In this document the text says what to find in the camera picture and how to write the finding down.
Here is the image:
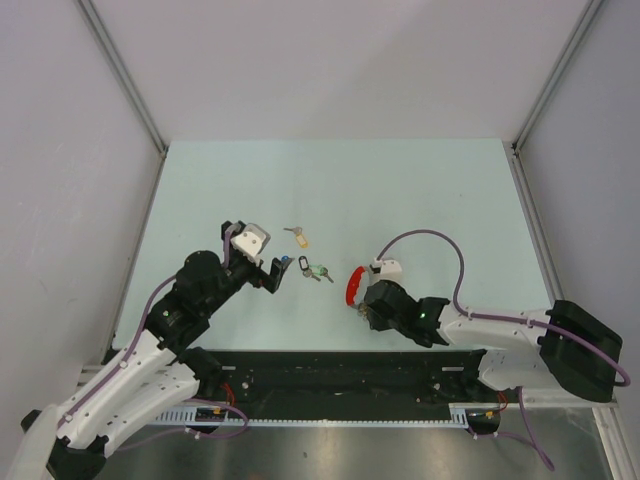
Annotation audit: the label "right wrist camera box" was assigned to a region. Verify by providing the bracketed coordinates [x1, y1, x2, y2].
[369, 258, 403, 284]

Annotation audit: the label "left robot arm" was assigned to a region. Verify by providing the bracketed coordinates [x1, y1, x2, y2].
[7, 221, 292, 479]

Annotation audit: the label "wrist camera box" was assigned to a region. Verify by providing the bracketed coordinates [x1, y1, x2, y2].
[230, 222, 271, 267]
[369, 258, 403, 284]

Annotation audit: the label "red handled metal key holder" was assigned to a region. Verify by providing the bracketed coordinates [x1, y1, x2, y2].
[345, 266, 371, 308]

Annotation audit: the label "white slotted cable duct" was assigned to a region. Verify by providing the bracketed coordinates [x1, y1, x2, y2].
[150, 406, 469, 429]

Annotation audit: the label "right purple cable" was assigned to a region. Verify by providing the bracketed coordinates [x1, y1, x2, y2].
[375, 229, 631, 471]

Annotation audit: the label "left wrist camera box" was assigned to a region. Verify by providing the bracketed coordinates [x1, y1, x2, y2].
[230, 222, 271, 267]

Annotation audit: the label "yellow capped key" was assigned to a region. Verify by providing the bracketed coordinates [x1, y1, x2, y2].
[357, 304, 368, 321]

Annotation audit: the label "key with yellow tag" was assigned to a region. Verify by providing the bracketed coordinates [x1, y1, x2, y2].
[284, 226, 309, 249]

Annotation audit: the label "keys with black green tags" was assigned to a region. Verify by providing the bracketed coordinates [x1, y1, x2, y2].
[298, 256, 334, 283]

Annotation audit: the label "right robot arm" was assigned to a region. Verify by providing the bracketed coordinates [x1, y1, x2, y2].
[358, 280, 622, 403]

